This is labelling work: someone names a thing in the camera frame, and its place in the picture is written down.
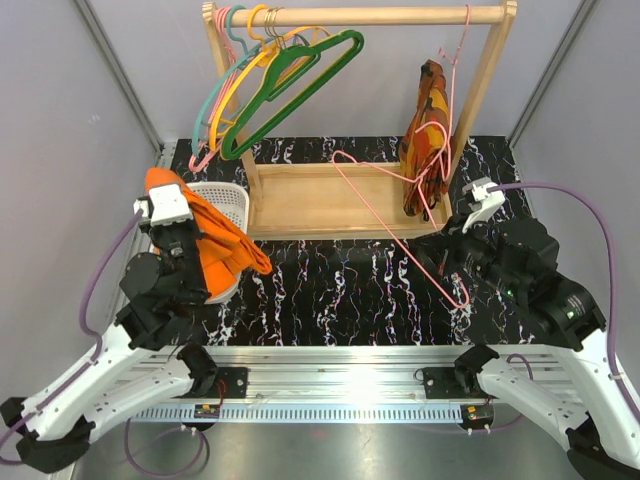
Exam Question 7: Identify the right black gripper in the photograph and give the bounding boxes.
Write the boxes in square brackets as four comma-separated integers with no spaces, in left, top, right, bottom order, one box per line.
[414,209,524,299]

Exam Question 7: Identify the pink wire hanger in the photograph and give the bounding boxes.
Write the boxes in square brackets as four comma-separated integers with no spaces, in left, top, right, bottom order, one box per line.
[188,3,254,173]
[332,120,471,309]
[439,4,472,180]

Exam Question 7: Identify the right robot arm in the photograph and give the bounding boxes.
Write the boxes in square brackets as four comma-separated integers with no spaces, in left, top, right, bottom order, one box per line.
[414,217,639,479]

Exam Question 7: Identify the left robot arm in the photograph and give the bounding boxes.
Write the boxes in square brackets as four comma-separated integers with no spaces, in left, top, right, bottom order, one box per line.
[1,220,218,474]

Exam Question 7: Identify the camouflage orange trousers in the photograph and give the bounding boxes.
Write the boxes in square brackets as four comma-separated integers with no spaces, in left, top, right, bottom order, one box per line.
[398,59,449,220]

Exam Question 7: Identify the teal plastic hanger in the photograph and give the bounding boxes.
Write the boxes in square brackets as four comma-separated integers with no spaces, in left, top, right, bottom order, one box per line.
[191,2,263,150]

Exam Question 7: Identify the yellow plastic hanger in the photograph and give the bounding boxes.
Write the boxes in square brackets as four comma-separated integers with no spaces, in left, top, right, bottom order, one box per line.
[208,4,331,151]

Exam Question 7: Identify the white perforated plastic basket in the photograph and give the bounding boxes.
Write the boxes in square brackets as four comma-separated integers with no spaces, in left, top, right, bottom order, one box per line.
[149,181,251,304]

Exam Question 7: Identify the wooden clothes rack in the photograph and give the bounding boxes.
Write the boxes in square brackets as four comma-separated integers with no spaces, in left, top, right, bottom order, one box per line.
[210,1,517,221]

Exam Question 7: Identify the wooden tray base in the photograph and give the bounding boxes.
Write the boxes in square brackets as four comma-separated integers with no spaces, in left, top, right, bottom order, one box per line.
[248,161,452,240]

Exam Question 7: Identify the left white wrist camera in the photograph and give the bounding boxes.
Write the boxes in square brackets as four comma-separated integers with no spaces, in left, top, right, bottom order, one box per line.
[133,184,194,227]

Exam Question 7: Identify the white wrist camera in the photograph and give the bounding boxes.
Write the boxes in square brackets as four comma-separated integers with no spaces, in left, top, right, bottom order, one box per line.
[133,184,194,227]
[444,177,505,234]

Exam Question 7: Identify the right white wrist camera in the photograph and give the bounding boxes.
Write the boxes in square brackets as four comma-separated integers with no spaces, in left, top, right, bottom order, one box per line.
[444,177,505,234]

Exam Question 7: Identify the aluminium mounting rail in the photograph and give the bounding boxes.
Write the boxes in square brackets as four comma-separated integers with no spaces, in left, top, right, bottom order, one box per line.
[124,344,586,424]

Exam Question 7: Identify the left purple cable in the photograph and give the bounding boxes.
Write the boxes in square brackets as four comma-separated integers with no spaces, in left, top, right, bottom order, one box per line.
[0,207,209,476]

